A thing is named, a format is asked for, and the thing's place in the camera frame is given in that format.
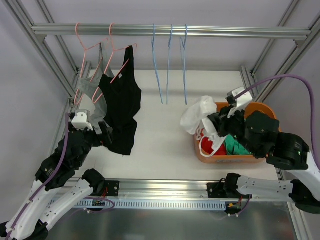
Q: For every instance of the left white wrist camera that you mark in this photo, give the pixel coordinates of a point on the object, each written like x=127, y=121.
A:
x=81, y=120

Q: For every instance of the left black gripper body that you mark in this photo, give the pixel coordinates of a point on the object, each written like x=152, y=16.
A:
x=99, y=136

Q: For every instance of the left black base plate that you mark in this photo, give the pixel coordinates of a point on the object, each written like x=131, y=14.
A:
x=110, y=188

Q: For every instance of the orange plastic basket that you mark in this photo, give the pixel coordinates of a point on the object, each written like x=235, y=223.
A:
x=232, y=159

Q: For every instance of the aluminium hanging rail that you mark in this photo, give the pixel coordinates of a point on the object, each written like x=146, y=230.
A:
x=94, y=29

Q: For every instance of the blue hanger of green top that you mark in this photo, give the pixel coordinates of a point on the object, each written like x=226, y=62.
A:
x=168, y=64

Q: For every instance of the white slotted cable duct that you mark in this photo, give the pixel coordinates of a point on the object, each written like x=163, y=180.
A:
x=206, y=205

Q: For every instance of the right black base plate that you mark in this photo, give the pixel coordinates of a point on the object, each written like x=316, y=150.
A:
x=215, y=190

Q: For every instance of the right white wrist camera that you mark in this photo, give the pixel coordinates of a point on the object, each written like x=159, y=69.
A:
x=238, y=99

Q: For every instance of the grey tank top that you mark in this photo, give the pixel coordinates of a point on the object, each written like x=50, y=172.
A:
x=89, y=85

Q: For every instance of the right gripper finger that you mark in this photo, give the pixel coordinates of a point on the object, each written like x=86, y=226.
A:
x=212, y=131
x=215, y=117

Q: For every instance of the black tank top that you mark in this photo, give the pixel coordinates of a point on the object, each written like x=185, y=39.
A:
x=123, y=99

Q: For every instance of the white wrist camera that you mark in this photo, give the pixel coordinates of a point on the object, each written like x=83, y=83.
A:
x=238, y=99
x=81, y=120

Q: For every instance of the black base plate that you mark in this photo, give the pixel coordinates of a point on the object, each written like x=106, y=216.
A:
x=215, y=190
x=110, y=188

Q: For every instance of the white tank top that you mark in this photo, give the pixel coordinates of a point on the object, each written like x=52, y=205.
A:
x=197, y=115

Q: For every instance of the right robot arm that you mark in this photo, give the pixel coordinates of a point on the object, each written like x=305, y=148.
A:
x=260, y=135

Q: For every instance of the aluminium front rail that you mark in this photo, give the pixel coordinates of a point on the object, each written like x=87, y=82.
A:
x=160, y=188

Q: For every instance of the blue hanger of white top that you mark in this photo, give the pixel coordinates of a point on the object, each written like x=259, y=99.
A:
x=155, y=63

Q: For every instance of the red tank top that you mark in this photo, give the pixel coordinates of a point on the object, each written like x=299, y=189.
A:
x=207, y=144

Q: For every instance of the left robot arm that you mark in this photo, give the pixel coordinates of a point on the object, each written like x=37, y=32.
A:
x=37, y=216

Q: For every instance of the green tank top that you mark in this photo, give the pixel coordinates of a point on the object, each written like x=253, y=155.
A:
x=234, y=148

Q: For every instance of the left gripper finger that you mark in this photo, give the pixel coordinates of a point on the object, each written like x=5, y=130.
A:
x=107, y=140
x=105, y=129

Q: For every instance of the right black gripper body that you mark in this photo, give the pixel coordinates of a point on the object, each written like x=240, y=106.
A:
x=222, y=123

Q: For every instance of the aluminium frame posts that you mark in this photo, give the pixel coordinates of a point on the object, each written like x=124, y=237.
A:
x=63, y=52

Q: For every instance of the blue hanger of red top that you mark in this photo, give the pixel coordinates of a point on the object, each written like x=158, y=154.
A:
x=183, y=43

